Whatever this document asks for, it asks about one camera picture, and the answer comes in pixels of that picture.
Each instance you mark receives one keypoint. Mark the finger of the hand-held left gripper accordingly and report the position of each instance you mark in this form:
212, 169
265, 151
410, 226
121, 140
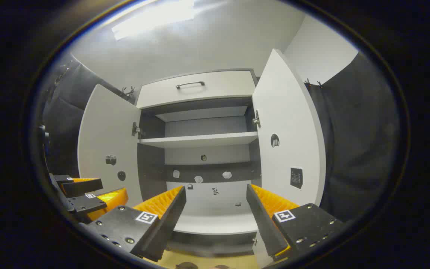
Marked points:
84, 203
82, 188

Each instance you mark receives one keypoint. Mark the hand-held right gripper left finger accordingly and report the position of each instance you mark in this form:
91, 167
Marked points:
166, 224

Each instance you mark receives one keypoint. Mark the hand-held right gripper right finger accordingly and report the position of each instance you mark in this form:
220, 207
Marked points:
263, 224

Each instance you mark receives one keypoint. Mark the white shoe cabinet door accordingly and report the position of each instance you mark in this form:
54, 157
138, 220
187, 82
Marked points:
289, 112
106, 127

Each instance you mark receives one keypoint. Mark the white shoe cabinet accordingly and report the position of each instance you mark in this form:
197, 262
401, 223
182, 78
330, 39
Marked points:
207, 127

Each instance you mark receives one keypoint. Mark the metal door hinge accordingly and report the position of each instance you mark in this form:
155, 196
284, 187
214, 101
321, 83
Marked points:
136, 130
256, 119

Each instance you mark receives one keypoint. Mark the white cabinet shelf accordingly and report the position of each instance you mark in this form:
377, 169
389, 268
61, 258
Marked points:
200, 140

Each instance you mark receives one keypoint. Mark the white cabinet drawer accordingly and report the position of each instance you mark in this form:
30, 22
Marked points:
218, 89

